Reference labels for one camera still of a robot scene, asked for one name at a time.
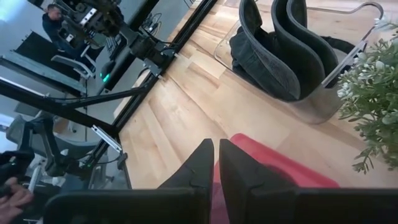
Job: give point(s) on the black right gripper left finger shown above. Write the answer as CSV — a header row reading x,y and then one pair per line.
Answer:
x,y
199,174

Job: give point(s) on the clear plastic bin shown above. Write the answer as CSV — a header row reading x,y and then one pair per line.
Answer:
x,y
317,109

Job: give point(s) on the dark grey desk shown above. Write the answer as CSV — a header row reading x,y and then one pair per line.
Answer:
x,y
133,18

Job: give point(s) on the red translucent plastic bin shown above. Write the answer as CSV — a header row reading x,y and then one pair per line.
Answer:
x,y
280,168

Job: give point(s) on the person's hand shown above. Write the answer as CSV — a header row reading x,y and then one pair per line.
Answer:
x,y
14,202

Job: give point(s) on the person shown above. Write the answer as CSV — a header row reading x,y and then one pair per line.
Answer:
x,y
54,28

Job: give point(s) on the black computer mouse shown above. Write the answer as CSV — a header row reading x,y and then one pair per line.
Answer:
x,y
107,71

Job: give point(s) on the dark office chair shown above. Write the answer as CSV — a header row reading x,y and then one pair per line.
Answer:
x,y
71,146

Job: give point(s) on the green artificial plant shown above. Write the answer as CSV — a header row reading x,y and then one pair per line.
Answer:
x,y
373,102

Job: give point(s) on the white office chair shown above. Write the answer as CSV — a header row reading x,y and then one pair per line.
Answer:
x,y
77,65

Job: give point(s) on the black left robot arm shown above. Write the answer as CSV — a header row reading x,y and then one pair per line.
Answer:
x,y
146,46

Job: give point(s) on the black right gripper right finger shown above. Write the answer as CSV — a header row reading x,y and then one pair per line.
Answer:
x,y
239,174

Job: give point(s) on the grey desk top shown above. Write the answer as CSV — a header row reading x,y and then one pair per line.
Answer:
x,y
40,71

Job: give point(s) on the black aluminium table frame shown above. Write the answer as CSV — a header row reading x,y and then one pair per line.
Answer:
x,y
136,102

